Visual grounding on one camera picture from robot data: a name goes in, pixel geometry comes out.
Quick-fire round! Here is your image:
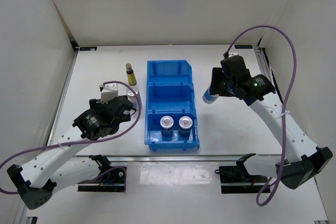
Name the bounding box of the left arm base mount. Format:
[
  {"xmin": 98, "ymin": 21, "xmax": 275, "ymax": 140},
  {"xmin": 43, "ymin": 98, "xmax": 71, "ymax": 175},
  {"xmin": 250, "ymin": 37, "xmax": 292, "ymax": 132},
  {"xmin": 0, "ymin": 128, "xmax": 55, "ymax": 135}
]
[{"xmin": 77, "ymin": 155, "xmax": 127, "ymax": 193}]

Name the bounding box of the pepper jar red logo lid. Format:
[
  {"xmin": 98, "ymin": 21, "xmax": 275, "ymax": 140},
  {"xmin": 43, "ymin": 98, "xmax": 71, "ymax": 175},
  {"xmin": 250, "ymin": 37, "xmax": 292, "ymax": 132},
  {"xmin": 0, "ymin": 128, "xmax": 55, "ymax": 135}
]
[{"xmin": 178, "ymin": 116, "xmax": 193, "ymax": 137}]

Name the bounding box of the blue plastic divided bin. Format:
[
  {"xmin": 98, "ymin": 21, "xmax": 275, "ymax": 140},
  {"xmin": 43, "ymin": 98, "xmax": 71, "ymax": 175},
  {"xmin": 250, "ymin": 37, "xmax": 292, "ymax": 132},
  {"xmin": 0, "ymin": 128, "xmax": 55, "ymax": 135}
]
[{"xmin": 144, "ymin": 60, "xmax": 199, "ymax": 151}]

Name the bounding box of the aluminium table edge rail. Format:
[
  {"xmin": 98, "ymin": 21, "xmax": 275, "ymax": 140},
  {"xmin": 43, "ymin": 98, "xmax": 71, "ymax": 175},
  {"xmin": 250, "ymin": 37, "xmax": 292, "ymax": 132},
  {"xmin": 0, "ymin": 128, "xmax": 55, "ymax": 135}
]
[{"xmin": 44, "ymin": 154, "xmax": 292, "ymax": 163}]

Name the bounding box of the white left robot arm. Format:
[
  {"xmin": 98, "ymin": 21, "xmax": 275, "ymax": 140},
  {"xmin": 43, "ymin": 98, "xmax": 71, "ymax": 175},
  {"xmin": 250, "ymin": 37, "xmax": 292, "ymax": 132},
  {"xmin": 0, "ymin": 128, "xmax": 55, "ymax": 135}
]
[{"xmin": 7, "ymin": 95, "xmax": 136, "ymax": 210}]

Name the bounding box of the yellow label brown bottle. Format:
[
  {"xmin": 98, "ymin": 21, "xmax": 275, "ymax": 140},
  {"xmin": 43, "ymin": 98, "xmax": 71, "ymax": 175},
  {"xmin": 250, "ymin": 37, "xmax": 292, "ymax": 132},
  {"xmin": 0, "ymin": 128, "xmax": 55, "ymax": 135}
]
[{"xmin": 125, "ymin": 63, "xmax": 137, "ymax": 86}]

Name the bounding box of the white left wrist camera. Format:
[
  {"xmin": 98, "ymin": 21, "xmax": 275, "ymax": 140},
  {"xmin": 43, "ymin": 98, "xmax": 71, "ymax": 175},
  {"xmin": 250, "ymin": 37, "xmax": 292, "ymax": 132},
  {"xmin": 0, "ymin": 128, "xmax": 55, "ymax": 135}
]
[{"xmin": 99, "ymin": 83, "xmax": 118, "ymax": 104}]

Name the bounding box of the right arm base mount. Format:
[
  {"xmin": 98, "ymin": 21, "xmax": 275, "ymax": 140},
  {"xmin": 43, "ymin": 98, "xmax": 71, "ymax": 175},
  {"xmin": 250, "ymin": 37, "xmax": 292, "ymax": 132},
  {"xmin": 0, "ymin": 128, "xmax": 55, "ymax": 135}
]
[{"xmin": 214, "ymin": 153, "xmax": 268, "ymax": 194}]

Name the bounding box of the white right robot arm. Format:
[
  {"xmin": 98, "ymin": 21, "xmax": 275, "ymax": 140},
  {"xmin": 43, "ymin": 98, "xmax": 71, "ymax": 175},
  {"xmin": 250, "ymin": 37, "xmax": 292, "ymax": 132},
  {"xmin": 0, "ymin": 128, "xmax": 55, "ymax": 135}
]
[{"xmin": 209, "ymin": 55, "xmax": 333, "ymax": 189}]

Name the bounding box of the left side aluminium rail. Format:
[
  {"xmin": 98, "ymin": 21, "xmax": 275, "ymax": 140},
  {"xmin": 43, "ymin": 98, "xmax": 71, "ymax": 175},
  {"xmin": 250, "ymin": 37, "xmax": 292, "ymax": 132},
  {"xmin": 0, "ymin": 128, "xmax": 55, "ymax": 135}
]
[{"xmin": 13, "ymin": 48, "xmax": 79, "ymax": 224}]

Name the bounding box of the silver lid jar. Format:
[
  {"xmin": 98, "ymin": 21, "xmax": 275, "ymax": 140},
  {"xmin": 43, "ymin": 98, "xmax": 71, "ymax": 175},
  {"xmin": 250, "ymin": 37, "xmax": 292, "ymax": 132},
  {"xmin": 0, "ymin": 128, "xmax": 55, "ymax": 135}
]
[
  {"xmin": 202, "ymin": 86, "xmax": 219, "ymax": 104},
  {"xmin": 126, "ymin": 86, "xmax": 139, "ymax": 109}
]

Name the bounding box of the right side aluminium rail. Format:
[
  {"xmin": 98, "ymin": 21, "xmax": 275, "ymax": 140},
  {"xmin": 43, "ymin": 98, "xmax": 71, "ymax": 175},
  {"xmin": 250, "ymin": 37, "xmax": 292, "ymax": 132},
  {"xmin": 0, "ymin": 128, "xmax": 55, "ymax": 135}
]
[{"xmin": 254, "ymin": 46, "xmax": 283, "ymax": 104}]

